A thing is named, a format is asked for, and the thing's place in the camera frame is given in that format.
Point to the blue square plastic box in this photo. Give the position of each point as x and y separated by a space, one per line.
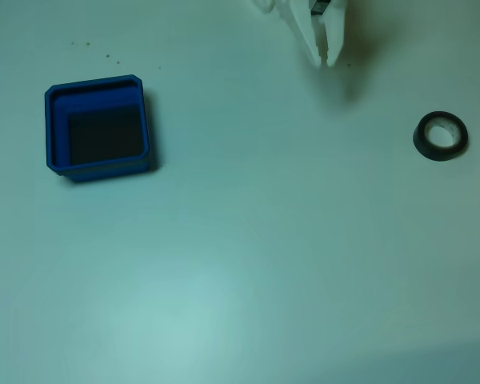
104 171

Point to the black tape roll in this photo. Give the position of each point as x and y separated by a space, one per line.
436 154

